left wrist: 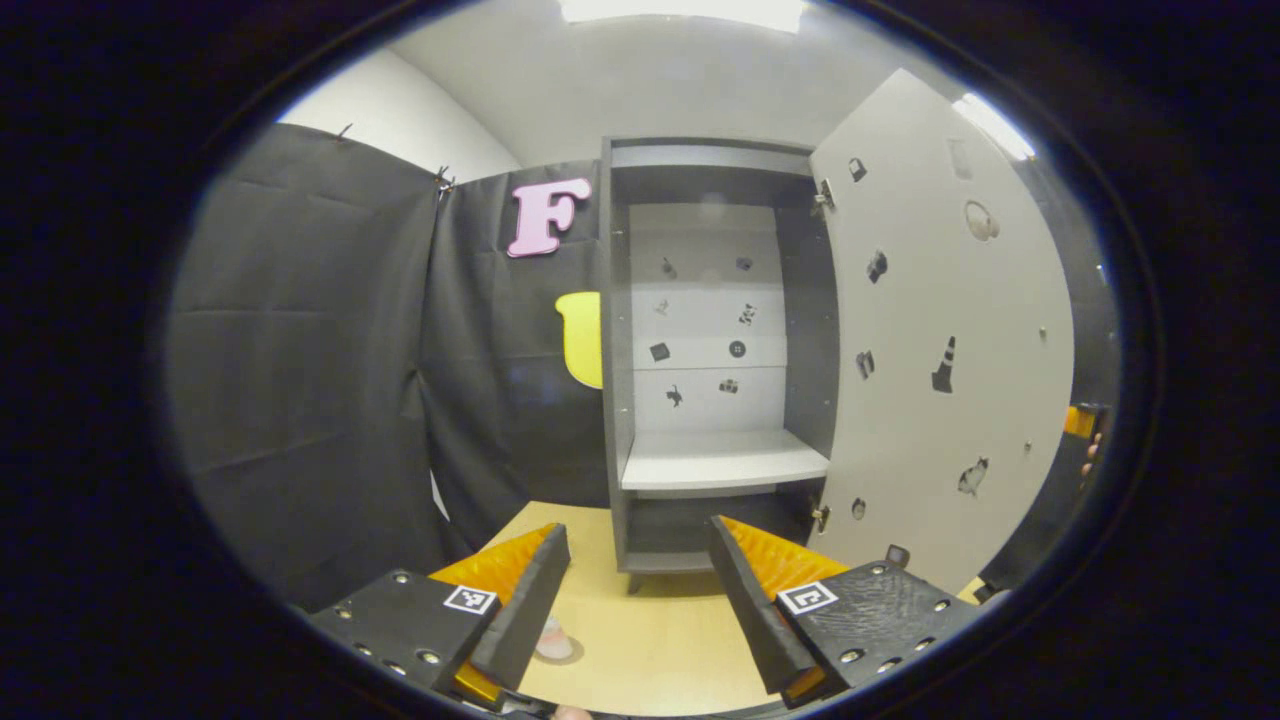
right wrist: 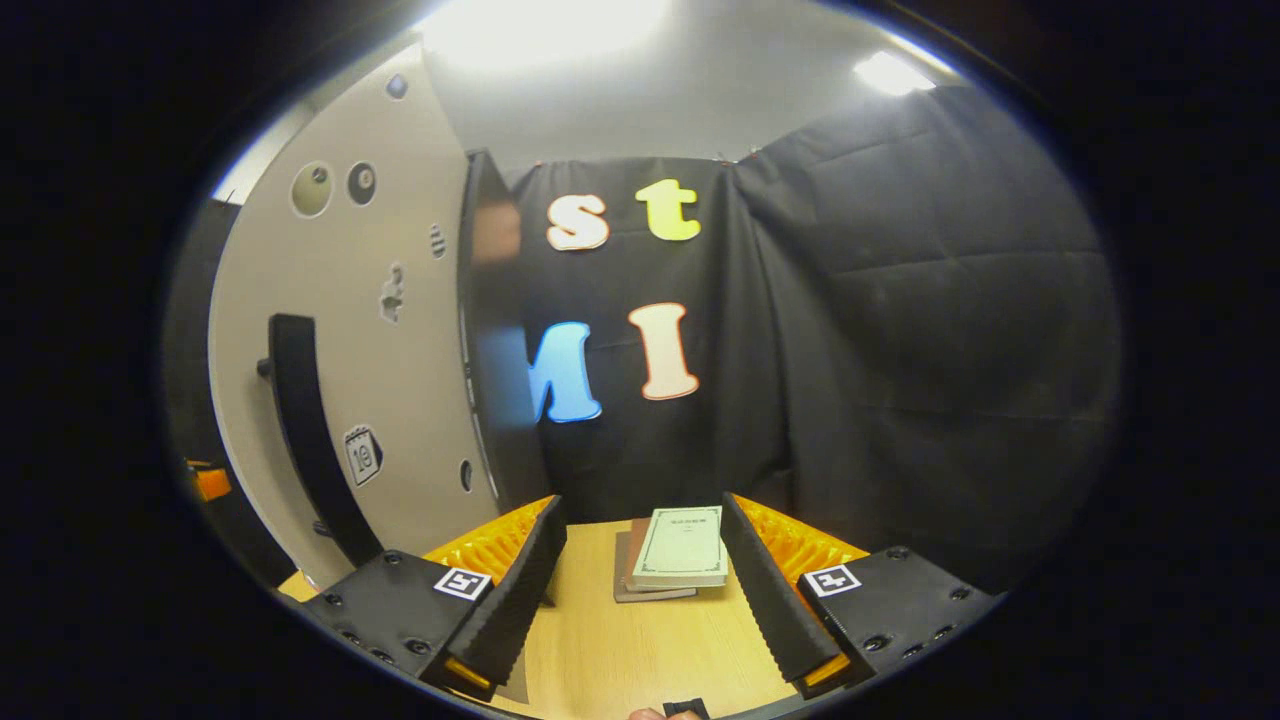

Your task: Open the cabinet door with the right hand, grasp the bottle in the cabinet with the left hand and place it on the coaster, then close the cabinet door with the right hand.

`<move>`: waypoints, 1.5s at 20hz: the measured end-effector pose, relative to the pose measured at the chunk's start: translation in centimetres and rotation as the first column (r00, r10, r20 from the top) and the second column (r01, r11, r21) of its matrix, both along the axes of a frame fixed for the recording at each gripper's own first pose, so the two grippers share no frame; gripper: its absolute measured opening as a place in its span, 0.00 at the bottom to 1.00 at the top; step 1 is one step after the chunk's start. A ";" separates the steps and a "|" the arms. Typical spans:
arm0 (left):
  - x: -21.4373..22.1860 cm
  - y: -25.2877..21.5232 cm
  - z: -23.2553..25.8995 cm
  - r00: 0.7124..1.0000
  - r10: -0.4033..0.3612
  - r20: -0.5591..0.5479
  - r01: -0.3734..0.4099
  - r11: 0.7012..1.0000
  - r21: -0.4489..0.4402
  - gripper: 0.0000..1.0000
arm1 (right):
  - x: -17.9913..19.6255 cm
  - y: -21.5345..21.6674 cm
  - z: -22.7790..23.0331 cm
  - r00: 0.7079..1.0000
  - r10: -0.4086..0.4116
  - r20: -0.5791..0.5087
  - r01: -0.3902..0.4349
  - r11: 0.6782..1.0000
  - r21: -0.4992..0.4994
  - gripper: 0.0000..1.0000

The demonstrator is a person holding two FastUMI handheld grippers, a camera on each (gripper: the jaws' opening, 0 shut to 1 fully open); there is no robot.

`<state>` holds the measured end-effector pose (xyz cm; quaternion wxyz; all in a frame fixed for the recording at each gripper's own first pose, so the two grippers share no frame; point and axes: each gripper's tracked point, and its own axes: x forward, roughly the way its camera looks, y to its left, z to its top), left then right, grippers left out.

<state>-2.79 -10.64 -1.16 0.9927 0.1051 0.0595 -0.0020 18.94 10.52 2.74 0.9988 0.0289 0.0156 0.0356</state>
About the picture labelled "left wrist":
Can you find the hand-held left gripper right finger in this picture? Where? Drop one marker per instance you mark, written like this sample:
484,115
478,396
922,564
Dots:
750,612

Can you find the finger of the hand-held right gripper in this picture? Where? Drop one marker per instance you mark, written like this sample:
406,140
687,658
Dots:
1080,421

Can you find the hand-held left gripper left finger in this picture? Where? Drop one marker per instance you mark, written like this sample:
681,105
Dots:
530,612

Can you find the clear bottle pink label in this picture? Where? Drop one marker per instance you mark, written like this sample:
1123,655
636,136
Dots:
553,640

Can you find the grey cabinet door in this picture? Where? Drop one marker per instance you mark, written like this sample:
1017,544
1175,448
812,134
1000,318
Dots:
900,450

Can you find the dark grey cabinet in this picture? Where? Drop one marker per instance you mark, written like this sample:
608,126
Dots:
615,400

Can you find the metal cabinet door hinge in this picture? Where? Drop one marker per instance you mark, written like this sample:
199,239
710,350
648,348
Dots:
820,516
822,197

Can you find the white cabinet shelf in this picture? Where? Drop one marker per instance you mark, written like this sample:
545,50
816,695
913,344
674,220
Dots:
720,460

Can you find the small ceiling light panel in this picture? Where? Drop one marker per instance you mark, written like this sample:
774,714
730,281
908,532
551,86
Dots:
995,125

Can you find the black backdrop cloth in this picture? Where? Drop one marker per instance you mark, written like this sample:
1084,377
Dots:
300,380

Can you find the large ceiling light panel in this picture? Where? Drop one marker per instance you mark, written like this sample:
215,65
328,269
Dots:
680,10

